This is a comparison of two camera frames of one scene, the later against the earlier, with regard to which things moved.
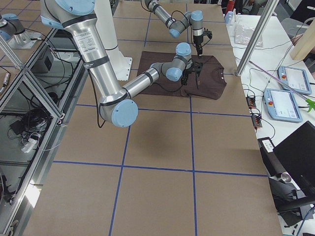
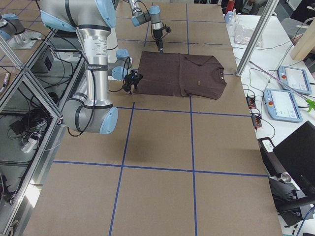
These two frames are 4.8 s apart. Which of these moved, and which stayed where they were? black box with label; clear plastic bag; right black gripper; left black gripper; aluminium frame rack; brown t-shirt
Moved: left black gripper; right black gripper
Stayed: clear plastic bag; aluminium frame rack; black box with label; brown t-shirt
